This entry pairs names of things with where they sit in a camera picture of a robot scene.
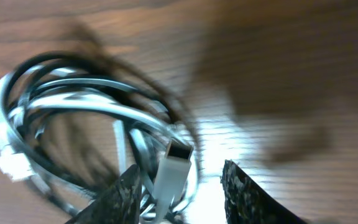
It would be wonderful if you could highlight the white USB cable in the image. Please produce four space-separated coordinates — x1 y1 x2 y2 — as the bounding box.
0 63 200 224

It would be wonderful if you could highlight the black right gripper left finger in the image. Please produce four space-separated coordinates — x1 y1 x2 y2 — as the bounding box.
65 164 142 224

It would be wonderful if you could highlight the black USB cable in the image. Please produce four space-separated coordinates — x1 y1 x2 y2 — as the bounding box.
3 51 201 224

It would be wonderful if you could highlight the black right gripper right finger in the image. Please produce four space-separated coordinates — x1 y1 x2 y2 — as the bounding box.
221 160 306 224

